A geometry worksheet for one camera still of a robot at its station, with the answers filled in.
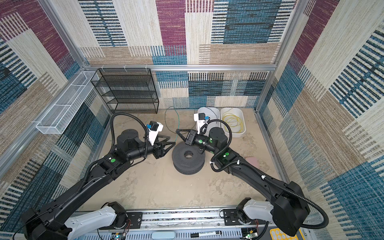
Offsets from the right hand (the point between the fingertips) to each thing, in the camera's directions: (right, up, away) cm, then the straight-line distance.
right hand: (176, 134), depth 67 cm
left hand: (-2, -2, +1) cm, 3 cm away
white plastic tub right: (+41, +14, +45) cm, 63 cm away
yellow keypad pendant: (+45, -46, +2) cm, 64 cm away
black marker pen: (+9, -46, +3) cm, 47 cm away
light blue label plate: (-6, -46, +2) cm, 46 cm away
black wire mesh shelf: (-40, +29, +44) cm, 66 cm away
